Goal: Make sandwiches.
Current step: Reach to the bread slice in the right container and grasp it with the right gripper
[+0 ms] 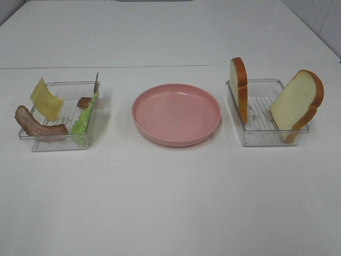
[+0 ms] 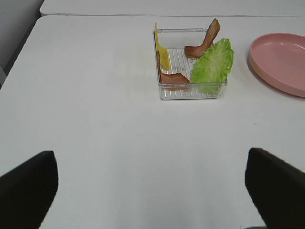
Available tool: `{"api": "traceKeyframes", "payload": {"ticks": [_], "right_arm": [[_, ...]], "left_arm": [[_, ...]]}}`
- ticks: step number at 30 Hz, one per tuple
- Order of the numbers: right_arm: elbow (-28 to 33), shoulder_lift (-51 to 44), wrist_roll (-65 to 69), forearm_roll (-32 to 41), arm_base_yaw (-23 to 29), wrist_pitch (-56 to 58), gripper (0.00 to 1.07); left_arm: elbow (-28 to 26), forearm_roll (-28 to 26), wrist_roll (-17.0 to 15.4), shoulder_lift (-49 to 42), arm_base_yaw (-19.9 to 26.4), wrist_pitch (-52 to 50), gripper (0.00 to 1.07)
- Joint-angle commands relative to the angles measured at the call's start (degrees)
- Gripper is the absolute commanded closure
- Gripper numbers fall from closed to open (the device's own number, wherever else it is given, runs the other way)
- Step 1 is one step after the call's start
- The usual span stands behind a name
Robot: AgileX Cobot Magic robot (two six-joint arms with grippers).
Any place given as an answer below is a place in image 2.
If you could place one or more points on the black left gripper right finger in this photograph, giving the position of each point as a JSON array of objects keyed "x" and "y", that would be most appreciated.
[{"x": 277, "y": 190}]

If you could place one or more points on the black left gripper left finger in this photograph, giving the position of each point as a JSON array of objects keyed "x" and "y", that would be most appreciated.
[{"x": 27, "y": 192}]

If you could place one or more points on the green lettuce leaf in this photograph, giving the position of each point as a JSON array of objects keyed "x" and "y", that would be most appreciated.
[{"x": 214, "y": 66}]

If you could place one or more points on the bacon strip front curved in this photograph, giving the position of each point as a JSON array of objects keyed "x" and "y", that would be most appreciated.
[{"x": 176, "y": 78}]

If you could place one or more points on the yellow cheese slice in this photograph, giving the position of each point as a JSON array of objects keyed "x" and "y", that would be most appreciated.
[{"x": 163, "y": 53}]

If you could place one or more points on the pink round plate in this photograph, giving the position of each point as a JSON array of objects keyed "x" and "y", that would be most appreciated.
[{"x": 279, "y": 60}]

